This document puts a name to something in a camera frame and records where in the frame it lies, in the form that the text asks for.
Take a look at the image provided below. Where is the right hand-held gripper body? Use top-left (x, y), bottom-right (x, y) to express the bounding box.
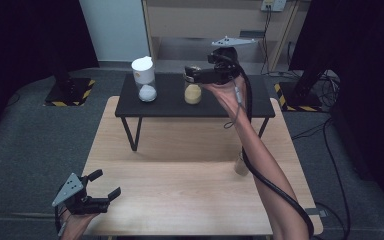
top-left (208, 35), bottom-right (258, 85)

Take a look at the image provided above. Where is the black curtain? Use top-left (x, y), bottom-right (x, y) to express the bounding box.
top-left (288, 0), bottom-right (384, 214)
top-left (0, 0), bottom-right (100, 146)

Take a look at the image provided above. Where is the dark cabinet handle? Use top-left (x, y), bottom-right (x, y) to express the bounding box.
top-left (239, 30), bottom-right (267, 39)

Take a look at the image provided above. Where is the person's right hand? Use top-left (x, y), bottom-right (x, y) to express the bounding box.
top-left (202, 77), bottom-right (248, 119)

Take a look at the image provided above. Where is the white-lidded jar of white powder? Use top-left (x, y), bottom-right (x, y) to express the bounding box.
top-left (131, 55), bottom-right (158, 103)

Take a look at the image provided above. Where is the thin grey cord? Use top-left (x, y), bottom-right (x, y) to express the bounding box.
top-left (223, 79), bottom-right (245, 130)

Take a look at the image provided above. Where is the black floor cable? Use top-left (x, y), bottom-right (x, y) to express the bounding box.
top-left (291, 117), bottom-right (352, 240)

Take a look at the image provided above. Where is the grey tape strip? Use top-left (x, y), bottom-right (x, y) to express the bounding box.
top-left (304, 207), bottom-right (330, 218)

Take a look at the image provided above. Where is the silver-lidded jar of yellow powder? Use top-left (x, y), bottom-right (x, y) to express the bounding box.
top-left (183, 65), bottom-right (203, 106)

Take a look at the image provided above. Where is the person's left hand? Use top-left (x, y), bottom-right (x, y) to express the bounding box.
top-left (59, 211), bottom-right (98, 240)

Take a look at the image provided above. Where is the tangle of black cables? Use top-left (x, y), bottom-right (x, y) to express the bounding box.
top-left (318, 71), bottom-right (342, 108)

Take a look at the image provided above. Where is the white wall socket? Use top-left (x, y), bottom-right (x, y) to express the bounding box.
top-left (260, 0), bottom-right (287, 13)

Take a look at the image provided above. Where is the white panel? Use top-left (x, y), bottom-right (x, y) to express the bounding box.
top-left (79, 0), bottom-right (152, 64)

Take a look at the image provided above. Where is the black shelf rack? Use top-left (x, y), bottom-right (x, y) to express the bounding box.
top-left (114, 73), bottom-right (276, 153)

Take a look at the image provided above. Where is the black stand with striped base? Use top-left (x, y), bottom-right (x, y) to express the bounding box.
top-left (273, 63), bottom-right (334, 113)
top-left (43, 59), bottom-right (96, 108)

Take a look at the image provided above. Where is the black socket cable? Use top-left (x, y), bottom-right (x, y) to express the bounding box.
top-left (259, 4), bottom-right (274, 76)

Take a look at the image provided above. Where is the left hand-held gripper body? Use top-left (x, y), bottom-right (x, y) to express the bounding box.
top-left (52, 173), bottom-right (111, 216)

